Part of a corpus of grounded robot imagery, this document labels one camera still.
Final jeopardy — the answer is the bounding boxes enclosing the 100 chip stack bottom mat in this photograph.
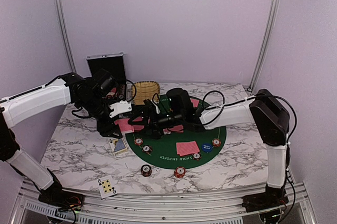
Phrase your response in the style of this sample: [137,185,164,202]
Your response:
[192,153,202,160]

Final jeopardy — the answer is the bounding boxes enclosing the aluminium front rail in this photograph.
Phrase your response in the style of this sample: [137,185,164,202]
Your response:
[10,181,316,223]

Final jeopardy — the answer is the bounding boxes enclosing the aluminium poker case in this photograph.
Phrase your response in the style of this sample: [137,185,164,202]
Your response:
[86,52,126,101]

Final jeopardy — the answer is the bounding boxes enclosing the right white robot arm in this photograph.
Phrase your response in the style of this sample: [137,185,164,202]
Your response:
[128,88,291,207]

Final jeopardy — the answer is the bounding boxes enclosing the red playing card deck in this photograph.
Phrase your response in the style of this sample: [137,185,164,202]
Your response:
[115,118,134,134]

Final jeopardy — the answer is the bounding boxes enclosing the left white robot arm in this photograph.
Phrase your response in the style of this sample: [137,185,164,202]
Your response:
[1,70,131,206]

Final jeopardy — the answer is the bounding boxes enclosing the aluminium frame post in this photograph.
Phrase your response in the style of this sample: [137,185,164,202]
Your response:
[247,0,280,91]
[54,0,77,73]

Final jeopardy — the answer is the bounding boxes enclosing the round green poker mat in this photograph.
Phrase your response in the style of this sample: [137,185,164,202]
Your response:
[124,93,227,170]

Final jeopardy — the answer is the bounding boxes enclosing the boxed card deck in case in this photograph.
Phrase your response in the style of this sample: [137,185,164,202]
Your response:
[107,88,116,97]

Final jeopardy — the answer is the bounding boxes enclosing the dealt card top seat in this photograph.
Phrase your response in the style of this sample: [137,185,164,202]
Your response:
[190,98,200,108]

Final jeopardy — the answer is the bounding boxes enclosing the playing card box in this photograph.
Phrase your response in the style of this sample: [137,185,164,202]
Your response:
[108,138,128,156]

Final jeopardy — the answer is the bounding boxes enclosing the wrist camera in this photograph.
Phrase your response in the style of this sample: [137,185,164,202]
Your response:
[166,88,195,120]
[108,101,132,118]

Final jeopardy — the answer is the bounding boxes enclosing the right aluminium frame post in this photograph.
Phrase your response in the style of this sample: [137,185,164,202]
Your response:
[247,0,280,91]

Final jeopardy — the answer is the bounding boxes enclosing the black red 100 chip stack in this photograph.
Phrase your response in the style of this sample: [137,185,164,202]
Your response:
[141,164,152,177]

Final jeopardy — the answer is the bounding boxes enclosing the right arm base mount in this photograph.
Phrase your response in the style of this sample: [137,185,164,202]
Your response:
[242,189,289,212]

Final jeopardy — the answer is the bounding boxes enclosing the blue small blind button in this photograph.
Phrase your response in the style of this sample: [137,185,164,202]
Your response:
[201,143,213,153]

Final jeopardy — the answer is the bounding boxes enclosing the face-down card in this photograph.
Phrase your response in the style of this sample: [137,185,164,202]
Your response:
[167,125,184,133]

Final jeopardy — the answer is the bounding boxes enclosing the face-up six of spades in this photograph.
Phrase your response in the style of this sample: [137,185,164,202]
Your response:
[97,176,117,199]

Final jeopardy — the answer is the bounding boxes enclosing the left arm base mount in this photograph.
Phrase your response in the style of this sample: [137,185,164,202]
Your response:
[38,188,84,211]

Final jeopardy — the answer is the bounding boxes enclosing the red tan 5 chip stack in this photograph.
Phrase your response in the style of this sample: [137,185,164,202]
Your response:
[174,167,186,178]

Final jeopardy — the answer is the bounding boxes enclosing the right chip row in case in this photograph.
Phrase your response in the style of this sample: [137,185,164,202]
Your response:
[117,84,127,100]

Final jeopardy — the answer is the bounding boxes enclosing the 5 chip stack mat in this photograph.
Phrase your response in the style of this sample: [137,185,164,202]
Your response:
[212,138,222,147]

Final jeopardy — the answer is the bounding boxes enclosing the dealt card seat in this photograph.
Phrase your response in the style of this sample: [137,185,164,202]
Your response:
[133,125,144,132]
[176,141,200,156]
[190,98,200,108]

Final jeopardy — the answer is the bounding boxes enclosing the left aluminium frame post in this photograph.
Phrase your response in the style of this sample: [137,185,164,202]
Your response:
[54,0,77,73]

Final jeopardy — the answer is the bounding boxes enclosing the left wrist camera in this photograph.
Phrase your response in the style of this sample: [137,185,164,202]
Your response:
[108,101,132,118]

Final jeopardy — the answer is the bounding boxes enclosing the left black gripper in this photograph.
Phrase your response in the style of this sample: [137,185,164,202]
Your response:
[78,94,123,138]

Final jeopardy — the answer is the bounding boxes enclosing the dealt card bottom seat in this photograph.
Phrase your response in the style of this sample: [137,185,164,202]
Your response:
[176,141,200,156]

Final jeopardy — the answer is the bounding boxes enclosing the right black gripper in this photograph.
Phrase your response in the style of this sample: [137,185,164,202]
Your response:
[128,107,184,140]

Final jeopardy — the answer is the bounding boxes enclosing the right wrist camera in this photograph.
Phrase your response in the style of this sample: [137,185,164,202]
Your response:
[166,88,195,120]

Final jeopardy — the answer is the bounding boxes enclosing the woven bamboo basket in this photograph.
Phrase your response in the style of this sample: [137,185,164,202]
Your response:
[131,81,160,105]

